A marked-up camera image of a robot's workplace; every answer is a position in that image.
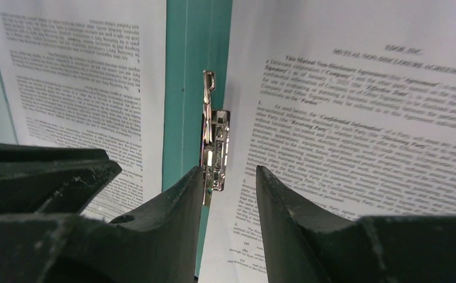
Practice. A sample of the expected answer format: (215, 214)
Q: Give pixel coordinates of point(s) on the teal file folder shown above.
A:
(196, 40)

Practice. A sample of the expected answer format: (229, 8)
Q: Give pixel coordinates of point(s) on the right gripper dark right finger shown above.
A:
(306, 243)

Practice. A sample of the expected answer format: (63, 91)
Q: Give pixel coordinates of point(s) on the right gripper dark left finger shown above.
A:
(156, 242)

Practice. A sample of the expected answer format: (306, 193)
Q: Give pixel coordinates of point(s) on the printed paper sheet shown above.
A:
(350, 103)
(90, 74)

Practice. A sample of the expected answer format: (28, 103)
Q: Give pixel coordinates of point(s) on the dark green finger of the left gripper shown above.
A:
(37, 179)

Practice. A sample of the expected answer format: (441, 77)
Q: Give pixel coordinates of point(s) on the metal folder clip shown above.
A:
(214, 141)

